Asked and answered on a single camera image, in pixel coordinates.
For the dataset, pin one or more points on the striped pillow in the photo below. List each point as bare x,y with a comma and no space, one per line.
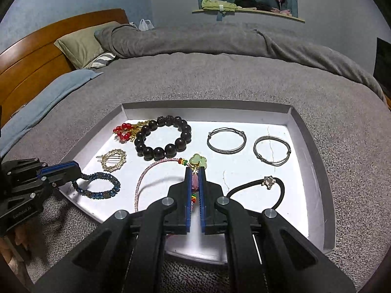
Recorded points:
102,61

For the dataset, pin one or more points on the black cloth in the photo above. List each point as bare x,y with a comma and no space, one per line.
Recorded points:
250,3

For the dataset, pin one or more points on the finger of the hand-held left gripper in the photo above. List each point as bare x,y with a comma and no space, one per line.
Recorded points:
61,181
61,168

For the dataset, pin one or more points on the gold crystal hair clip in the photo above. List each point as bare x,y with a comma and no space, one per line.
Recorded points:
105,161

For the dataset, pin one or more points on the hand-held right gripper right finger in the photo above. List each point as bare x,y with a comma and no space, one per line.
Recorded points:
203,207

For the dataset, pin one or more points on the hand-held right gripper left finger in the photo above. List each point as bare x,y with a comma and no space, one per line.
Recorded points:
188,207

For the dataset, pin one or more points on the grey cardboard box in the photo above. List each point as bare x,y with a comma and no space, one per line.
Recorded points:
244,174

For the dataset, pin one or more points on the black television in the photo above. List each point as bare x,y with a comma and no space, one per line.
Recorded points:
383,61

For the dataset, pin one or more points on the olive pillow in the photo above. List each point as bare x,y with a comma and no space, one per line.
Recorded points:
82,42

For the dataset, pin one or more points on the green cloth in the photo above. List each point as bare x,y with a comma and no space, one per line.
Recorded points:
213,3

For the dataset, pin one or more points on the blue blanket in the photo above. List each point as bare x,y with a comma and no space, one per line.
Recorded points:
39,97

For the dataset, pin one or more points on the silver bangle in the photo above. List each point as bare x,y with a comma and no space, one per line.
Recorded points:
226,151
270,138

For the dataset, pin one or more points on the wooden television stand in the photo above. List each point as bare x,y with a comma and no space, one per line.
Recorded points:
389,102

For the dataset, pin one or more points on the white plastic bag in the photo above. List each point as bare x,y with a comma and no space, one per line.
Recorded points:
145,25

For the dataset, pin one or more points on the person's left hand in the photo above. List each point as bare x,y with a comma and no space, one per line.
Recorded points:
21,236

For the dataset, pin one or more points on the window sill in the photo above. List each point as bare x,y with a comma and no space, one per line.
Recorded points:
253,12

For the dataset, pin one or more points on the wooden headboard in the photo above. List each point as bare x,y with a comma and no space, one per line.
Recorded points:
36,55

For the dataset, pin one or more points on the grey duvet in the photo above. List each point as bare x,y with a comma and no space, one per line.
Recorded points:
213,41

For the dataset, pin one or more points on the pink cloth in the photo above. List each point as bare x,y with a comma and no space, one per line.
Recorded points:
282,12

